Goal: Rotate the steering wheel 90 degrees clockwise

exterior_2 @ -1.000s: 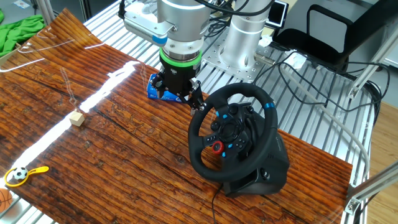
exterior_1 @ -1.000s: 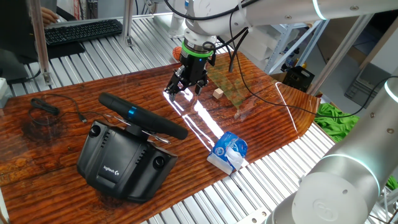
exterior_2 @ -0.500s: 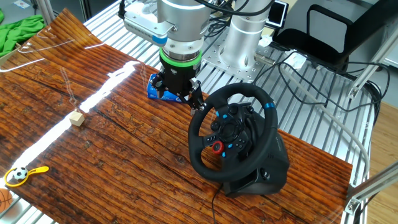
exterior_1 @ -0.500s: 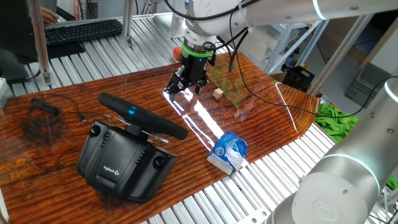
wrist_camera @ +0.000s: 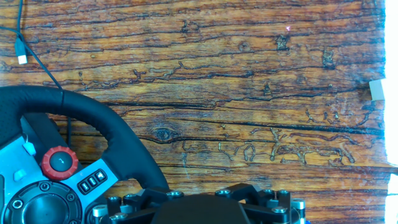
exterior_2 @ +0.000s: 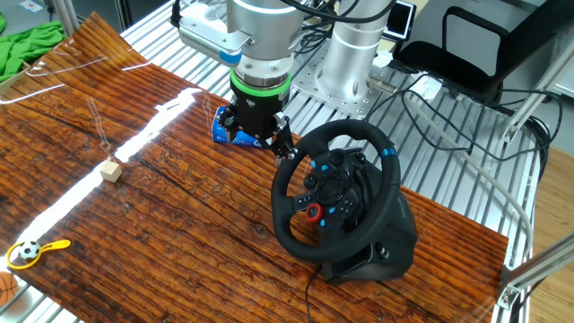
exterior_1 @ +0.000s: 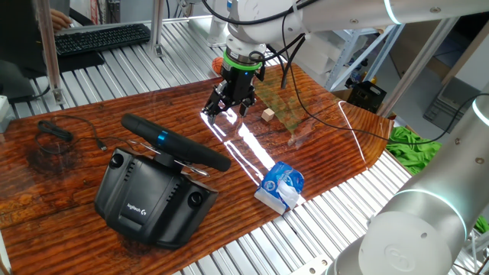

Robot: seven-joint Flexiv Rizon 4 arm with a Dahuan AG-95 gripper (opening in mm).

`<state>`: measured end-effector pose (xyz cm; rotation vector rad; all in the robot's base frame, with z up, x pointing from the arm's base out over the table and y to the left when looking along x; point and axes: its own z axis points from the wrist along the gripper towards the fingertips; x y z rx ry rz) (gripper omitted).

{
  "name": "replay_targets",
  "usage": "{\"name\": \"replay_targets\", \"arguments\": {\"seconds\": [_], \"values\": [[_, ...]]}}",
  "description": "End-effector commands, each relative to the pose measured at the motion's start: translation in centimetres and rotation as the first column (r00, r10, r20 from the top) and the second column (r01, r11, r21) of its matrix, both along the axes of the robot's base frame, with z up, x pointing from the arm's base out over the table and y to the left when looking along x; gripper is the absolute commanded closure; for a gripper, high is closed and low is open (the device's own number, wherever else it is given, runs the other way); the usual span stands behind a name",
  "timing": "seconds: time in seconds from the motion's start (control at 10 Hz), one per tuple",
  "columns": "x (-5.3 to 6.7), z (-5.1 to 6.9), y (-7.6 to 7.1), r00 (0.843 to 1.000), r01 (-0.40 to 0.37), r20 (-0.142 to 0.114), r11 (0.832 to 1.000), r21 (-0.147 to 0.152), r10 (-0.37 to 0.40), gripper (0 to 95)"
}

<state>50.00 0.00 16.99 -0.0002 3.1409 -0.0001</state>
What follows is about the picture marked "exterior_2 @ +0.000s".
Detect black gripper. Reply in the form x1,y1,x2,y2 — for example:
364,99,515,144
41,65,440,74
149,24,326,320
216,88,298,168

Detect black racing steering wheel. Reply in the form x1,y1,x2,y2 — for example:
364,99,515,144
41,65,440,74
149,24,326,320
270,118,403,265

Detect black steering wheel base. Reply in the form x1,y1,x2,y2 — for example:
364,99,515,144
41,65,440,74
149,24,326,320
320,161,419,286

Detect blue tissue pack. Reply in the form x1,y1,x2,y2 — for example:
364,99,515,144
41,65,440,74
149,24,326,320
211,106,264,149

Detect wood grain table mat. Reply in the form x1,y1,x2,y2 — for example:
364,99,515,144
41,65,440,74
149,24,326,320
0,11,510,323

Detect crumpled white tissue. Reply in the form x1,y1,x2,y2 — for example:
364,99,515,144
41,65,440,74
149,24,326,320
371,49,395,69
410,71,444,100

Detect small wooden cube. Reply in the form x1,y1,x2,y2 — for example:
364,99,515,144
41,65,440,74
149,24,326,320
99,160,123,184

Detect white framed phone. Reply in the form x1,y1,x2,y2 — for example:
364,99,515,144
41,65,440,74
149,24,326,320
383,0,418,42

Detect green cloth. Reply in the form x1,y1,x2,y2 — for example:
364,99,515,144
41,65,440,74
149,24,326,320
0,12,66,84

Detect tiny soccer ball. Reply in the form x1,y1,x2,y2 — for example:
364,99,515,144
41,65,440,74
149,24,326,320
17,240,42,261

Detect black office chair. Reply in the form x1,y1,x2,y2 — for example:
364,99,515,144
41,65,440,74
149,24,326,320
392,0,574,98

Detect small orange basketball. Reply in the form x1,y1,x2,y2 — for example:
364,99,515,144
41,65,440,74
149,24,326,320
0,271,20,309

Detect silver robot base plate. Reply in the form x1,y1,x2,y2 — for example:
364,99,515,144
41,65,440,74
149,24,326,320
290,38,404,121

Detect coiled black cable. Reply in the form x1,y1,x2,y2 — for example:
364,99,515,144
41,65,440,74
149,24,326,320
293,20,335,57

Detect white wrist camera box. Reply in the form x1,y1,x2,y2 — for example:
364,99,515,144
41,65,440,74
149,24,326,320
178,4,253,67

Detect silver cable connector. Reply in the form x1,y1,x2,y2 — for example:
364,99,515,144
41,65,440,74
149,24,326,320
365,74,399,95

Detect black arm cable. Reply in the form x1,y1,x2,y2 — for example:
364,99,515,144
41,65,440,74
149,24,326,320
280,0,398,23

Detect black wheel usb cable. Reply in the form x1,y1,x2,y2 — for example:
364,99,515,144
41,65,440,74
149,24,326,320
304,264,324,323

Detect aluminium frame post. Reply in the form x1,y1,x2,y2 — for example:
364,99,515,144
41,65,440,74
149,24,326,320
53,0,84,37

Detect long black cable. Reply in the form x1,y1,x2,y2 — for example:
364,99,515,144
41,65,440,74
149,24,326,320
401,87,564,163

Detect grey hose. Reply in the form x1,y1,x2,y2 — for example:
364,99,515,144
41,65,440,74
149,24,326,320
405,96,535,266

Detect aluminium frame strut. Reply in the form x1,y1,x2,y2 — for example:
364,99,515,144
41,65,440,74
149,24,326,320
500,38,574,144
495,231,574,323

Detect black cable bundle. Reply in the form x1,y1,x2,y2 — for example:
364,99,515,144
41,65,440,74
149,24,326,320
522,114,553,180

